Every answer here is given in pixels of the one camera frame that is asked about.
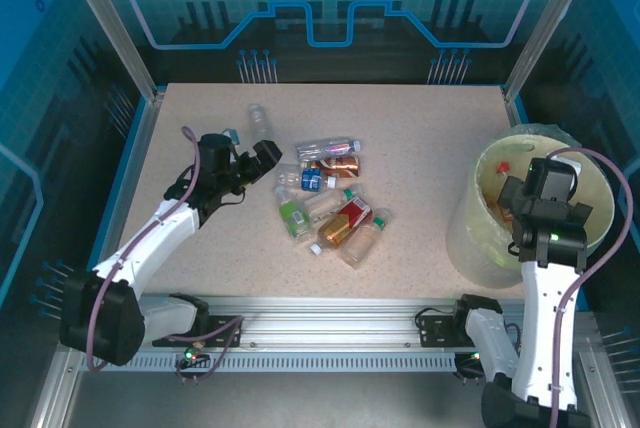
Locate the purple label clear bottle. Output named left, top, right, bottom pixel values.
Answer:
left=295, top=136, right=363, bottom=162

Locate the blue label clear bottle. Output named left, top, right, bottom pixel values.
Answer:
left=275, top=162, right=338, bottom=194

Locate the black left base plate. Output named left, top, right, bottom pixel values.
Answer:
left=197, top=315, right=245, bottom=349

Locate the thin black left gripper cable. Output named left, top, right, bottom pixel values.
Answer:
left=218, top=189, right=247, bottom=208

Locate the plain clear small bottle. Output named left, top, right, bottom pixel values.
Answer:
left=248, top=102, right=273, bottom=145

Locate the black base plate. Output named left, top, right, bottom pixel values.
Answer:
left=197, top=315, right=245, bottom=349
left=416, top=314, right=459, bottom=348

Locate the amber tea bottle red label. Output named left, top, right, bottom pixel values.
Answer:
left=309, top=196, right=374, bottom=256

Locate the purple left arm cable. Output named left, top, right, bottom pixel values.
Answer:
left=84, top=125, right=202, bottom=374

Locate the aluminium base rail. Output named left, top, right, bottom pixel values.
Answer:
left=139, top=296, right=596, bottom=349

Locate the brown cola bottle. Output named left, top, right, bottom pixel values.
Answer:
left=304, top=154, right=362, bottom=181

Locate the slim clear bottle green band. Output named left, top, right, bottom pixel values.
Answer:
left=302, top=184, right=365, bottom=223

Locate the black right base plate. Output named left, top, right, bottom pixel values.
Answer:
left=416, top=314, right=459, bottom=348

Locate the pale green bin with liner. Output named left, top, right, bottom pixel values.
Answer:
left=446, top=122, right=616, bottom=289

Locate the right controller with green light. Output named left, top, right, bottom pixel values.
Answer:
left=454, top=350, right=484, bottom=384

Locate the left controller with green light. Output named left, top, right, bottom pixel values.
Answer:
left=174, top=345, right=211, bottom=384

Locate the aluminium frame post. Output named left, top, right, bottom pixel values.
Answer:
left=54, top=0, right=159, bottom=99
left=504, top=0, right=601, bottom=99

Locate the green label clear bottle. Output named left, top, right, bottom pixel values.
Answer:
left=272, top=184, right=313, bottom=240

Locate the large orange juice bottle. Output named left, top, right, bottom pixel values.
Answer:
left=482, top=187, right=514, bottom=224

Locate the wide clear bottle green band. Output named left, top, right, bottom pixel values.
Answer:
left=339, top=207, right=392, bottom=270

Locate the controller with green light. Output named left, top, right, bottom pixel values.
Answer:
left=454, top=350, right=484, bottom=384
left=174, top=345, right=211, bottom=384

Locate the slotted grey cable duct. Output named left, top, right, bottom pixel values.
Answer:
left=127, top=351, right=464, bottom=374

